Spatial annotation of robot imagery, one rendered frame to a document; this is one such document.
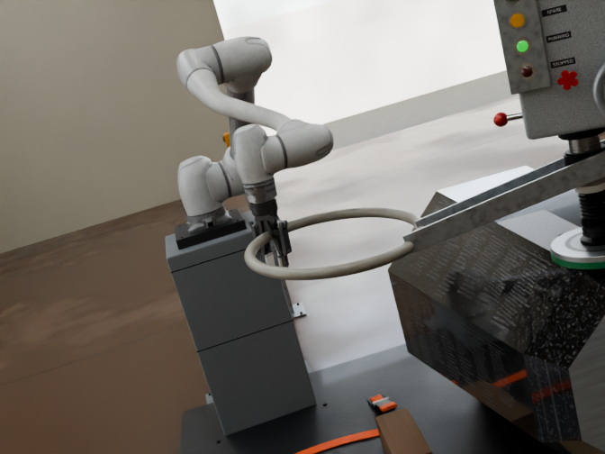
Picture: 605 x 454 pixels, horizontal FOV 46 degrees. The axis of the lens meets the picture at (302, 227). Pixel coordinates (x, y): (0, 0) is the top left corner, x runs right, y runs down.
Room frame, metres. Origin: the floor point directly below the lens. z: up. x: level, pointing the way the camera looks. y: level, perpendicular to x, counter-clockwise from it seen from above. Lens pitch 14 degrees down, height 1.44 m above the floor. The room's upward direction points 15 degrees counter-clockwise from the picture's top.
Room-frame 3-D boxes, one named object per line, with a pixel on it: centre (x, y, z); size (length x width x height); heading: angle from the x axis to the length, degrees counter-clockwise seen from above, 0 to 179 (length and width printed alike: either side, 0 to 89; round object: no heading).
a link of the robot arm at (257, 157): (1.97, 0.07, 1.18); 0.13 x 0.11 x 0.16; 107
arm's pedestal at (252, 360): (2.84, 0.36, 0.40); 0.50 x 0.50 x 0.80; 8
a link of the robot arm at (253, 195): (1.97, 0.09, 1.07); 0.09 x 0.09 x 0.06
